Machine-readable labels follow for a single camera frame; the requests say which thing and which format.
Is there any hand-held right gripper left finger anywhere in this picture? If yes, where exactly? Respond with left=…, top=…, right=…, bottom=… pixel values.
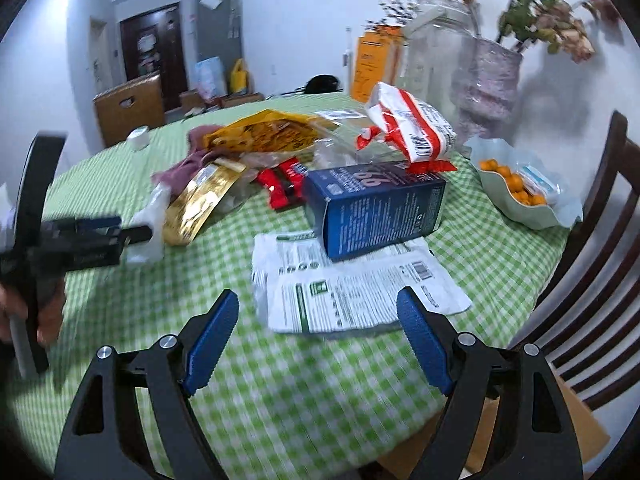
left=54, top=289, right=241, bottom=480

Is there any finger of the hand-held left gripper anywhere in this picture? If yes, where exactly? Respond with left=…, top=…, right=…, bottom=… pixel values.
left=117, top=226, right=153, bottom=247
left=72, top=216, right=122, bottom=231

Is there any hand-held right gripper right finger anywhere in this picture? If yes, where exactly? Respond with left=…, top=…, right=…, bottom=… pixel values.
left=396, top=287, right=585, bottom=480

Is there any white plastic piece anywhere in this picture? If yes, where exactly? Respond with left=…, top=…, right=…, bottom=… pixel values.
left=125, top=182, right=168, bottom=265

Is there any gold snack bag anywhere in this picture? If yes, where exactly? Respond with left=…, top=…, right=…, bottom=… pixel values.
left=162, top=157, right=248, bottom=247

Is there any mauve cloth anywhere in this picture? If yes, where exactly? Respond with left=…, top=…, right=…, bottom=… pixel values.
left=151, top=125, right=226, bottom=193

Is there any white printed plastic bag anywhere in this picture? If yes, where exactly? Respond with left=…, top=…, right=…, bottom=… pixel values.
left=251, top=231, right=473, bottom=335

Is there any blue carton box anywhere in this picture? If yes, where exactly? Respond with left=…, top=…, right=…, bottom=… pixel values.
left=302, top=162, right=447, bottom=262

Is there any red candy wrapper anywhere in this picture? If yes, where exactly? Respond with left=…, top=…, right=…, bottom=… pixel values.
left=257, top=156, right=311, bottom=211

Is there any yellow snack bag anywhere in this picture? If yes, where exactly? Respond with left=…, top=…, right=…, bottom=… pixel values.
left=204, top=109, right=326, bottom=156

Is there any cardboard box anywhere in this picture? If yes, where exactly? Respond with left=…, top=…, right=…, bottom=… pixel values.
left=180, top=89, right=266, bottom=116
left=375, top=375, right=612, bottom=480

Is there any clear plastic packaging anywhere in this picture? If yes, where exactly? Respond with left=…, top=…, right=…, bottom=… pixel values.
left=312, top=120, right=401, bottom=171

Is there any red white snack bag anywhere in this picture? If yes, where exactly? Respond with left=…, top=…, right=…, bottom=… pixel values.
left=356, top=81, right=458, bottom=173

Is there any person's left hand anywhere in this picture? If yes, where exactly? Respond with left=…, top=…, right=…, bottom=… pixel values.
left=0, top=284, right=67, bottom=347

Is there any small white cup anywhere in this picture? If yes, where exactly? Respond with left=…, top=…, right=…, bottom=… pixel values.
left=127, top=126, right=151, bottom=152

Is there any green checked tablecloth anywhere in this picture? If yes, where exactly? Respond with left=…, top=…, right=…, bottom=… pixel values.
left=5, top=91, right=583, bottom=480

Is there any flat cardboard box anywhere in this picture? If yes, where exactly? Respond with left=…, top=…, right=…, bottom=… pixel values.
left=180, top=89, right=266, bottom=116

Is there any light blue patterned bag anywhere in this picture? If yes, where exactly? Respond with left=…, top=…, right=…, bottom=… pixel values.
left=195, top=57, right=226, bottom=101

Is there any pile of kumquats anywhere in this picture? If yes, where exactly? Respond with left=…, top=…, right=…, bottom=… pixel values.
left=479, top=158, right=548, bottom=207

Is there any yellow tote bag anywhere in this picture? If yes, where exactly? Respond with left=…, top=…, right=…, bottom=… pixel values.
left=229, top=58, right=251, bottom=95

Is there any pale blue wavy bowl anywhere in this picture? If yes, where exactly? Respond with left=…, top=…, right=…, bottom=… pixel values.
left=465, top=136, right=583, bottom=231

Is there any dark brown door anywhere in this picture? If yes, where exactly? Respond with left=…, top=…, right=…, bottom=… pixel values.
left=119, top=2, right=182, bottom=111

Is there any white blue tissue packet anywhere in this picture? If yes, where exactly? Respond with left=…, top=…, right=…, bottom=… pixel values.
left=514, top=160, right=566, bottom=196

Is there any grey refrigerator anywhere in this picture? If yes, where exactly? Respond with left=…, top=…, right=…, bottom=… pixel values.
left=194, top=0, right=244, bottom=96

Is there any white paper packet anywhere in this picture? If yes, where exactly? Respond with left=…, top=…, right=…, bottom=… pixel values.
left=315, top=108, right=368, bottom=123

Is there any black bag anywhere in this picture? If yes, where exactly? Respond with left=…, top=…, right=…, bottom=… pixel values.
left=304, top=74, right=340, bottom=95

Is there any dark wooden chair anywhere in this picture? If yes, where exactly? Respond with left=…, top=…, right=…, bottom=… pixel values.
left=510, top=110, right=640, bottom=413

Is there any mauve textured vase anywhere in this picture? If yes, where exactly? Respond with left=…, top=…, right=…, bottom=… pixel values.
left=452, top=37, right=523, bottom=136

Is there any orange carton box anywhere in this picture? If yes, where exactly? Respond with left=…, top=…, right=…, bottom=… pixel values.
left=350, top=25, right=406, bottom=103

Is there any tall clear glass jar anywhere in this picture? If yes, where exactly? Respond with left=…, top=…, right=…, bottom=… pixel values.
left=402, top=0, right=481, bottom=126

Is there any dried rose bouquet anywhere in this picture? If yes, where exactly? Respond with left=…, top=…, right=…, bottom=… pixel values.
left=497, top=0, right=621, bottom=63

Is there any brown box with handle hole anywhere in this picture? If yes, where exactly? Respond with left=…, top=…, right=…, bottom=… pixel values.
left=92, top=71, right=167, bottom=148

